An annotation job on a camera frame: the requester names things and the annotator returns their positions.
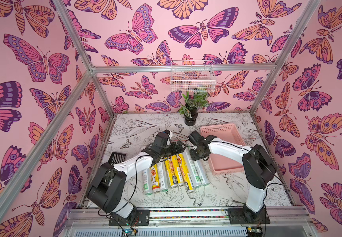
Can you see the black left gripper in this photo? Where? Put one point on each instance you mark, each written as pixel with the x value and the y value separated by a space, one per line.
pixel 174 150

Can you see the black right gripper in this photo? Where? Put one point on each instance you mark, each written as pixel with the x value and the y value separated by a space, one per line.
pixel 200 152

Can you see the pink plastic basket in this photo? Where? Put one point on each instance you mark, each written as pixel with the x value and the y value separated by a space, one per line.
pixel 227 148

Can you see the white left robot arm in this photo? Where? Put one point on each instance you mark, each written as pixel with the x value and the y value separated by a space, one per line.
pixel 106 189

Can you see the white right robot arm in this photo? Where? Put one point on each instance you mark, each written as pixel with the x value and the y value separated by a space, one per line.
pixel 257 164

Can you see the yellow red wrap roll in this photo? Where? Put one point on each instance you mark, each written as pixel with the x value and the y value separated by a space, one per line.
pixel 155 179

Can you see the potted green plant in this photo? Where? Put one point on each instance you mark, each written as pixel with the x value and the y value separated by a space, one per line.
pixel 194 102

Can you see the black plastic scraper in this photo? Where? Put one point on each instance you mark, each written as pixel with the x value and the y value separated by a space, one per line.
pixel 116 158

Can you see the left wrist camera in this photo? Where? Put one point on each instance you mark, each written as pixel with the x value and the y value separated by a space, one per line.
pixel 171 135

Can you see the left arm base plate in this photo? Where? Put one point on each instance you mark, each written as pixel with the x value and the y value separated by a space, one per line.
pixel 139 217

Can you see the white wire wall basket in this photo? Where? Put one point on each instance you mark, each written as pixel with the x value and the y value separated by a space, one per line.
pixel 192 78

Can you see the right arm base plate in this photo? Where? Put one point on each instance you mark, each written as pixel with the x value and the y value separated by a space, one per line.
pixel 245 216

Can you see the aluminium frame rail base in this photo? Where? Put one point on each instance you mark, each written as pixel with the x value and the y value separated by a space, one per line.
pixel 279 221

